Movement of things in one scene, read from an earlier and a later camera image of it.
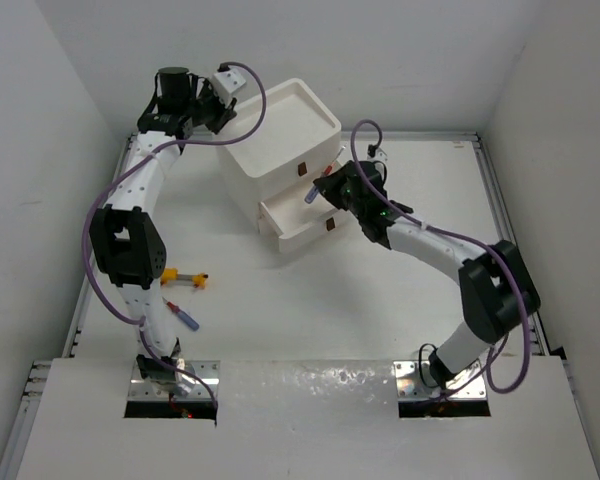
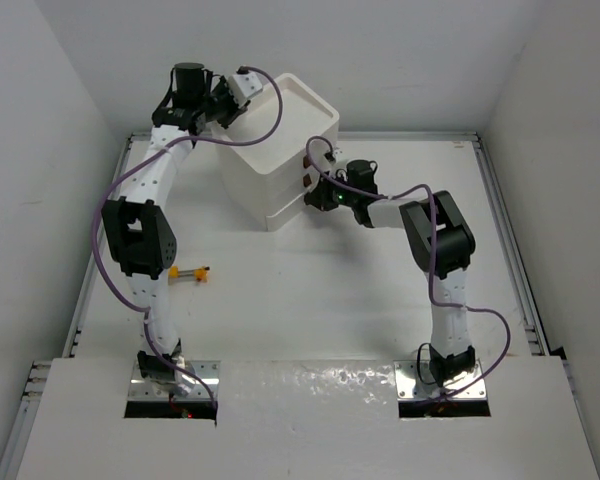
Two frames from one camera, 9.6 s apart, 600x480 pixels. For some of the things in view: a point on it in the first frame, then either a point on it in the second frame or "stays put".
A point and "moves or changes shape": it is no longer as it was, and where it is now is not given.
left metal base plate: [141, 389] stays put
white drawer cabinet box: [297, 141] moves or changes shape
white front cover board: [304, 420] stays put
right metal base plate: [414, 380] stays put
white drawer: [294, 220] -> [284, 184]
